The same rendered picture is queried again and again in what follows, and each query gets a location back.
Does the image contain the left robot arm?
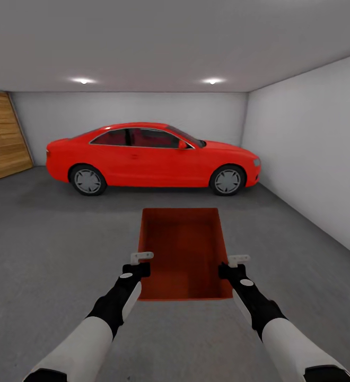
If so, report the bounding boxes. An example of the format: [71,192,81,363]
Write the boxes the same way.
[23,252,154,382]

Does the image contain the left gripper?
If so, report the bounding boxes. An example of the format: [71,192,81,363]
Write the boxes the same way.
[122,263,151,278]

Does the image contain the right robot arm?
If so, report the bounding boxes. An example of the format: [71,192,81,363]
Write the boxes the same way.
[218,255,350,382]

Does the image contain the storage box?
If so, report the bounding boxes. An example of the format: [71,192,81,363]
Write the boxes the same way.
[138,208,233,301]

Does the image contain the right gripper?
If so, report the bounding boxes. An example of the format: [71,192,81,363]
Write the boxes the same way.
[218,264,246,284]

